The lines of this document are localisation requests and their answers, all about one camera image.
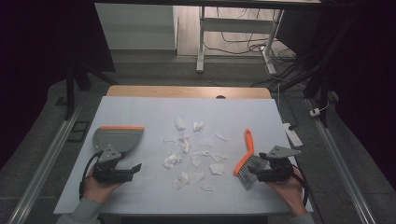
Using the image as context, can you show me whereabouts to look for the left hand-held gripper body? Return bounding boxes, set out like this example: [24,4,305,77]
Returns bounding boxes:
[92,144,134,185]

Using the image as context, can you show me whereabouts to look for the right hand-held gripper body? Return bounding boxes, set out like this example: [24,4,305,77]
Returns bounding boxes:
[256,145,303,183]

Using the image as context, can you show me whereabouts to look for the orange brush with grey bristles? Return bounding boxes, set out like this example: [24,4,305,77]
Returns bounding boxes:
[233,128,269,190]

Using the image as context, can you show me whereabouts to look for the grey dustpan with orange edge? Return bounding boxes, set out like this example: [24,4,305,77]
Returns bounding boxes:
[92,125,146,155]

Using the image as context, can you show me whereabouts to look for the white paper scraps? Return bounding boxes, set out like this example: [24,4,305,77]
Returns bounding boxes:
[162,117,230,192]

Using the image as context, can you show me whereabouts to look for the person's left hand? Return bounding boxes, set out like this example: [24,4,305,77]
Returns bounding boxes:
[82,169,122,204]

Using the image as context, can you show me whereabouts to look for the person's right hand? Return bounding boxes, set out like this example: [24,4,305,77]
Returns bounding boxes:
[266,167,308,217]

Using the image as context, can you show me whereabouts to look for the white power strip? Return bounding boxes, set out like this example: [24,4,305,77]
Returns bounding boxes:
[282,122,304,148]

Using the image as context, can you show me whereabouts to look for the white table board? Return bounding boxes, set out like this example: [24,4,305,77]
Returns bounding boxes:
[53,95,314,217]

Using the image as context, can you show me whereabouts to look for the wooden table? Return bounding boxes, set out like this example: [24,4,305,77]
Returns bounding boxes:
[106,85,273,100]

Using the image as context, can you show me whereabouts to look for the black tripod stand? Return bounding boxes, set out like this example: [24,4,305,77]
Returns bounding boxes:
[270,12,347,129]
[63,60,120,121]

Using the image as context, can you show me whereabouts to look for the black curtain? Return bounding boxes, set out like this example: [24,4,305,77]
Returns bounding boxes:
[276,0,396,190]
[0,0,117,171]

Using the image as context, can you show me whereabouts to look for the white cabinet panel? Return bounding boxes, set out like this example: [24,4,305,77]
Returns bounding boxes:
[94,3,179,51]

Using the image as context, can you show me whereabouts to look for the left hand-held gripper black cable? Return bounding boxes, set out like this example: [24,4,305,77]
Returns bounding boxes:
[78,150,104,200]

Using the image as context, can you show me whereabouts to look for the hand-held gripper black cable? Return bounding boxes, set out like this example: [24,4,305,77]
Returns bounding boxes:
[290,172,310,207]
[78,150,104,200]

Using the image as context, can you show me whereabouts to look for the right hand-held gripper black cable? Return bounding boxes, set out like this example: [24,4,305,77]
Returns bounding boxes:
[290,172,310,207]

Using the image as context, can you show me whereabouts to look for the black rectangular floor frame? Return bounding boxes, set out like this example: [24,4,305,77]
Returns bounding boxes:
[67,120,92,144]

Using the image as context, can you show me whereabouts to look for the black power strip cable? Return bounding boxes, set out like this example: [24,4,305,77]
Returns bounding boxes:
[277,82,301,131]

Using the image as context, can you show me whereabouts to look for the aluminium rail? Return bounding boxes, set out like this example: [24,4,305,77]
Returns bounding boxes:
[7,104,84,224]
[305,98,378,224]

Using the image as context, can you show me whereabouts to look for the tangle of black floor cables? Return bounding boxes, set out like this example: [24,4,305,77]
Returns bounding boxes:
[204,7,298,64]

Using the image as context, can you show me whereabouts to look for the white desk frame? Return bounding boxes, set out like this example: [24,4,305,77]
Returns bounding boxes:
[195,6,286,76]

